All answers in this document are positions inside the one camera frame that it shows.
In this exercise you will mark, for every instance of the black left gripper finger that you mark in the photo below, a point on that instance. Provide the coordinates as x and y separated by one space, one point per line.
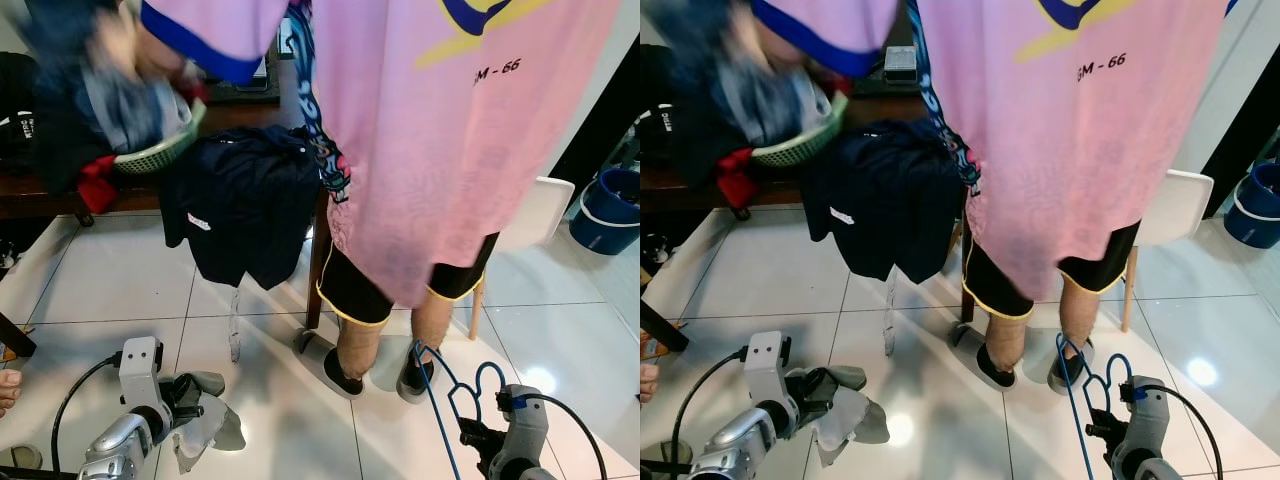
835 380
850 422
210 430
200 385

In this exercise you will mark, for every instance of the blue plastic hanger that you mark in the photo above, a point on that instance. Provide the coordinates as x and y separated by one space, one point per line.
434 400
1073 400

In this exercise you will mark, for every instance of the navy blue garment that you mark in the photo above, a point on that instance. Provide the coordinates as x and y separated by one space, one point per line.
880 200
240 200

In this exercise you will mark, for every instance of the grey slipper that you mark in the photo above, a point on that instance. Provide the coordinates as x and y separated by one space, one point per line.
665 452
20 458

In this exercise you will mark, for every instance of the bare foot of person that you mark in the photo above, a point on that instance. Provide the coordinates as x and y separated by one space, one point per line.
8 392
648 382

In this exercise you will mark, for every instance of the small red garment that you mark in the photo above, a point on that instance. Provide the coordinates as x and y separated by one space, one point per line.
738 180
98 185

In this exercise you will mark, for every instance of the white chair wooden legs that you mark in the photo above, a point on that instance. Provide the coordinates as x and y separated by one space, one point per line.
540 210
1175 205

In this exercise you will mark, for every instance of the green laundry basket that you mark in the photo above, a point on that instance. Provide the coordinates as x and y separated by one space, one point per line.
800 152
160 155

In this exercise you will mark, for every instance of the person in pink jersey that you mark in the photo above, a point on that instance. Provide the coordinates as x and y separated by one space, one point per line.
1080 180
450 180

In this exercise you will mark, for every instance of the dark wooden table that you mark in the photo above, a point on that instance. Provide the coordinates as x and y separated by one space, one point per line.
40 200
670 190

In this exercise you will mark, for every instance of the blue bucket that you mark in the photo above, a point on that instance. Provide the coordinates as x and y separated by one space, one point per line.
605 215
1255 210

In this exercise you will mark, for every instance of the blue grey clothes pile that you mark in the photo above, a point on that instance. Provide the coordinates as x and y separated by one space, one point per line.
120 110
770 100

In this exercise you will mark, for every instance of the black garment with white print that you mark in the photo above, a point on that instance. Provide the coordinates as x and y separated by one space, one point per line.
50 140
690 130

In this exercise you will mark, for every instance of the small grey box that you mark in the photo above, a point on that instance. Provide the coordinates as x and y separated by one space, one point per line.
900 62
258 80

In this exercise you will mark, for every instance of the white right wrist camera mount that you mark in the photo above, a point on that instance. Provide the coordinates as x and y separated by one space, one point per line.
525 430
1150 420

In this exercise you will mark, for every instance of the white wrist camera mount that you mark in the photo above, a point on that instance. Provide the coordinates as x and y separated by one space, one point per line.
768 365
140 365
1150 420
525 430

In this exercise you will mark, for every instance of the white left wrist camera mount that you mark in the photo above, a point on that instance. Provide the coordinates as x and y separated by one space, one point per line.
768 365
140 365

